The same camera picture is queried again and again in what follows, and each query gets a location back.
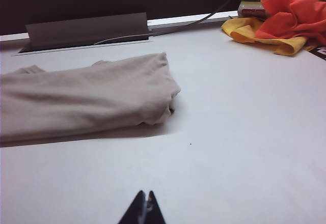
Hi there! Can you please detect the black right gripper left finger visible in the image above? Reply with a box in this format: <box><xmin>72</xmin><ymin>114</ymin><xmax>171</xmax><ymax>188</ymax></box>
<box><xmin>117</xmin><ymin>190</ymin><xmax>148</xmax><ymax>224</ymax></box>

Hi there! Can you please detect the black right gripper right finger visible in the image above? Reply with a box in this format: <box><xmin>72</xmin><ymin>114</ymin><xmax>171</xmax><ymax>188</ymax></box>
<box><xmin>145</xmin><ymin>190</ymin><xmax>167</xmax><ymax>224</ymax></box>

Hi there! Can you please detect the beige T-shirt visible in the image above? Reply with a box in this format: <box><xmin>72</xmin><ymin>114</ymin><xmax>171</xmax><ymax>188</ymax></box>
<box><xmin>0</xmin><ymin>52</ymin><xmax>182</xmax><ymax>143</ymax></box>

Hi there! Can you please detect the yellow cloth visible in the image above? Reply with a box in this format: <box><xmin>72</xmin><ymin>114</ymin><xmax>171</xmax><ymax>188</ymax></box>
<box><xmin>221</xmin><ymin>17</ymin><xmax>308</xmax><ymax>56</ymax></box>

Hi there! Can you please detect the dark printed packet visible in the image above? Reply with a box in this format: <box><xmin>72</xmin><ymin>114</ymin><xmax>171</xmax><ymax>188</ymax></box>
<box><xmin>307</xmin><ymin>44</ymin><xmax>326</xmax><ymax>62</ymax></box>

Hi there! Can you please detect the orange cloth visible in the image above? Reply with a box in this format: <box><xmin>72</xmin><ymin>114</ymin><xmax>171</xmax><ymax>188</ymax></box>
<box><xmin>254</xmin><ymin>0</ymin><xmax>326</xmax><ymax>43</ymax></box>

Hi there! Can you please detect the grey cable box flap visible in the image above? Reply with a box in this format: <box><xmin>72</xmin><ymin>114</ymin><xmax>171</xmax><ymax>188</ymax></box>
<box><xmin>24</xmin><ymin>12</ymin><xmax>149</xmax><ymax>50</ymax></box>

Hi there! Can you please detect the grey cable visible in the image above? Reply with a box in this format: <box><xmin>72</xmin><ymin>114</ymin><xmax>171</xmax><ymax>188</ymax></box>
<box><xmin>93</xmin><ymin>0</ymin><xmax>247</xmax><ymax>46</ymax></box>

